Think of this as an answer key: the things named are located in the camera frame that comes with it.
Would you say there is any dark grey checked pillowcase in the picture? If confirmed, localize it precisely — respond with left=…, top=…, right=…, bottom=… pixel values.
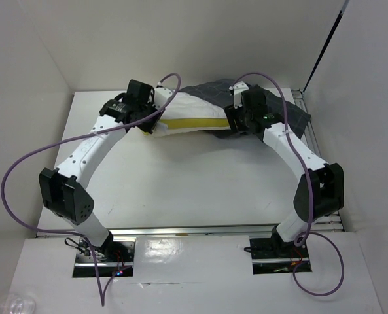
left=180, top=78, right=311, bottom=139

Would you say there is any white pillow with yellow edge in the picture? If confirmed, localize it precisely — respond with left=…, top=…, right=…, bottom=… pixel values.
left=144, top=92, right=230, bottom=137

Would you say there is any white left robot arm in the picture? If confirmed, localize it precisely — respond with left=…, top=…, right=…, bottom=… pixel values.
left=39, top=80, right=174, bottom=261

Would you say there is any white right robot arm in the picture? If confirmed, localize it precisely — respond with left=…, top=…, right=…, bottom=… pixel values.
left=224, top=82, right=344, bottom=256

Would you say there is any clear plastic object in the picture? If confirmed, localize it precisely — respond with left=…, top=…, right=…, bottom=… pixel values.
left=0, top=292, right=35, bottom=314

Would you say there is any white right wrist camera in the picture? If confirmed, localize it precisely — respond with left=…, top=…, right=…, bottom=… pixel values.
left=229, top=81, right=249, bottom=109

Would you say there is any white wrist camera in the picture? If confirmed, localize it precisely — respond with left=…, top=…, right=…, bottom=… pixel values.
left=154, top=86, right=174, bottom=109
left=229, top=81, right=249, bottom=109

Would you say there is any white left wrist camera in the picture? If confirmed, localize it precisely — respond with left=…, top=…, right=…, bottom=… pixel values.
left=154, top=86, right=174, bottom=109

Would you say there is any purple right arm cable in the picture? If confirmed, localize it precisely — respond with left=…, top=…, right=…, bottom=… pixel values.
left=228, top=71, right=345, bottom=297

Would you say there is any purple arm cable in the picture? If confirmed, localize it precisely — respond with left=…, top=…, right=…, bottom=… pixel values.
left=0, top=72, right=182, bottom=307
left=228, top=71, right=345, bottom=297

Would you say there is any aluminium front rail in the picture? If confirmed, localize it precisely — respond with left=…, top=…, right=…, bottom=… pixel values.
left=111, top=215, right=345, bottom=237

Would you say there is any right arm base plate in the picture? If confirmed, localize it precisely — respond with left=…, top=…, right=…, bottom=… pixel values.
left=243, top=237, right=312, bottom=275

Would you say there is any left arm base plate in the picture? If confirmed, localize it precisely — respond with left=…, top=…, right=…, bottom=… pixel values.
left=64, top=237, right=135, bottom=278

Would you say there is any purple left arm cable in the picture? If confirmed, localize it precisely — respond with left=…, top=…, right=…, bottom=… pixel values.
left=0, top=72, right=182, bottom=307

